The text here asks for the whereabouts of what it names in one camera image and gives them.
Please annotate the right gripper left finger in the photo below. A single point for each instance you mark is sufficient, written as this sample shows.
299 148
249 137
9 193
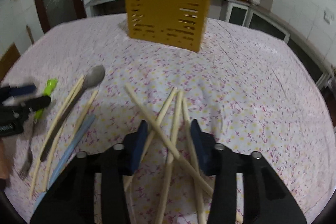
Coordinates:
70 198

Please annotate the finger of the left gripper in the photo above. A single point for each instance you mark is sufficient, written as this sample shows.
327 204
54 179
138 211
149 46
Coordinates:
14 91
31 105

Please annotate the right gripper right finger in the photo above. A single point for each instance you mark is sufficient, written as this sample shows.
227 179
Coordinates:
266 197

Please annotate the kitchen counter with sink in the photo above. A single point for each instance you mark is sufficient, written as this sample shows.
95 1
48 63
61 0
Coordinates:
104 7

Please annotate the person's left hand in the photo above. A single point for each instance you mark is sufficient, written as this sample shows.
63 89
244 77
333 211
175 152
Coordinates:
4 163

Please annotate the metal spoon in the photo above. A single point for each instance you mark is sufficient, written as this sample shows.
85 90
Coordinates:
92 79

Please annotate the floral pink tablecloth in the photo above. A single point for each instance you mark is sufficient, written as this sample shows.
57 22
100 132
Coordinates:
245 87

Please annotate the yellow perforated utensil holder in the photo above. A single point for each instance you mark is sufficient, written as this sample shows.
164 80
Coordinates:
177 23

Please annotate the green handled fork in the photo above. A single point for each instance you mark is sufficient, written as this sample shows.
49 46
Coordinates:
50 86

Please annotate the light blue handled utensil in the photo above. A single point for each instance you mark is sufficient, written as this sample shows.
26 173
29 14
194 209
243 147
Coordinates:
68 152

